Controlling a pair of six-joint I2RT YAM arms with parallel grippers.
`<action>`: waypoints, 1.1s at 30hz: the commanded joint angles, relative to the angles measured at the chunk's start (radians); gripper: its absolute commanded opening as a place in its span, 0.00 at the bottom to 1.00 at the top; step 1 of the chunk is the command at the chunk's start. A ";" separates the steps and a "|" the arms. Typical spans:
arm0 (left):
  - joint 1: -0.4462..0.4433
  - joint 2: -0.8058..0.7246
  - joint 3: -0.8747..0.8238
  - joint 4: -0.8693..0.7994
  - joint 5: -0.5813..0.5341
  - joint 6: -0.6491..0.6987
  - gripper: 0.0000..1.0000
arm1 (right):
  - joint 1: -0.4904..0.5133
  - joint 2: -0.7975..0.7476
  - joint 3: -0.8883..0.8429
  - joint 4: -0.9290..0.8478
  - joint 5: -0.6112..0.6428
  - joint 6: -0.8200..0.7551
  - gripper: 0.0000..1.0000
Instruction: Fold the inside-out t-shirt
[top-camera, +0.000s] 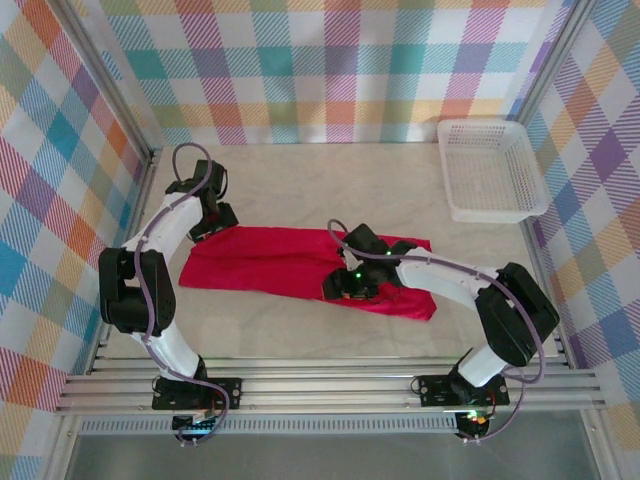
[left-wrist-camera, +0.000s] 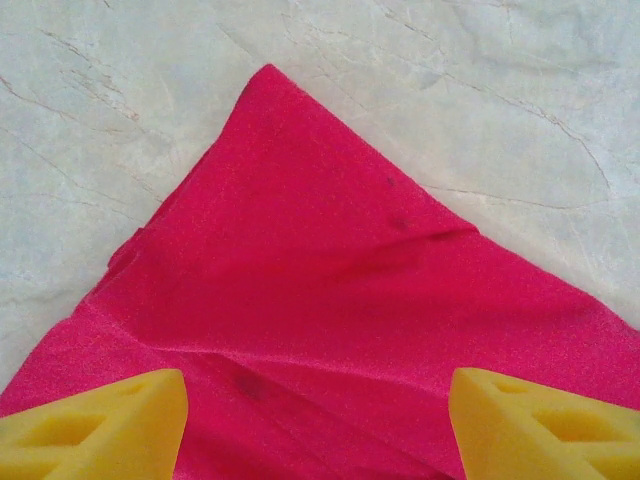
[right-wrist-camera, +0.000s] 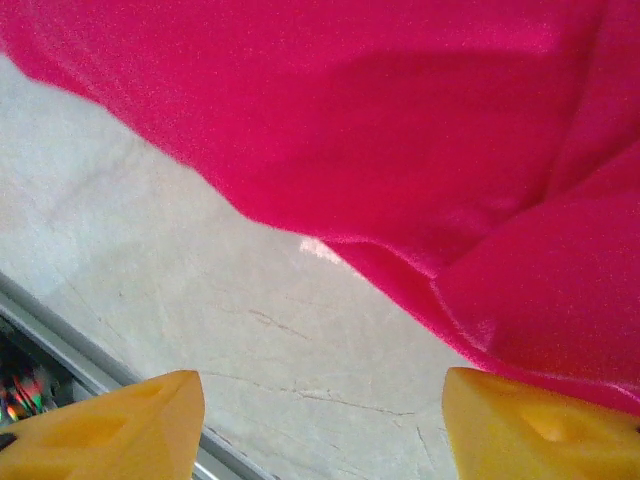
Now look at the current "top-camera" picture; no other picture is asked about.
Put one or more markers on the red t-shirt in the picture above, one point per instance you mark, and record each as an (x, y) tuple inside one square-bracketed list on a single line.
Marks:
[(260, 260)]

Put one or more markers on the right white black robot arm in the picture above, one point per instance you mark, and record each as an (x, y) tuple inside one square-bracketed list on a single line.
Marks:
[(520, 315)]

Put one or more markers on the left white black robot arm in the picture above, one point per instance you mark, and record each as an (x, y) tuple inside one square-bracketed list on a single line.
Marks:
[(135, 295)]

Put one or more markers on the white plastic basket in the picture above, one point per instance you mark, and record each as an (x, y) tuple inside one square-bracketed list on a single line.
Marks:
[(492, 216)]

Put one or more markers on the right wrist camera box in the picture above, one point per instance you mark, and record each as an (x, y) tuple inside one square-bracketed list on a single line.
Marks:
[(351, 259)]

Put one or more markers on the aluminium side rail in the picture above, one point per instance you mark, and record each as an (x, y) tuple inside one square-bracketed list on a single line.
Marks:
[(533, 240), (134, 220)]

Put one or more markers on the aluminium mounting rail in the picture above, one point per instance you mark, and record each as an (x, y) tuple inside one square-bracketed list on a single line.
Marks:
[(325, 387)]

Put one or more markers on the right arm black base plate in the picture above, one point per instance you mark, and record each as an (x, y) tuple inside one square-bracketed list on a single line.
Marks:
[(432, 390)]

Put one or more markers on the aluminium upright post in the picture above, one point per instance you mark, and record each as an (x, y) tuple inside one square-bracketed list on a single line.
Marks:
[(120, 90), (551, 60)]

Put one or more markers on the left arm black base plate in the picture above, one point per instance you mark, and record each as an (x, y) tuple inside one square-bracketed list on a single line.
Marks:
[(227, 390)]

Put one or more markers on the aluminium frame leg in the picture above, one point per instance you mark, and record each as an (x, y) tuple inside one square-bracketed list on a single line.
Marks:
[(602, 450), (62, 450)]

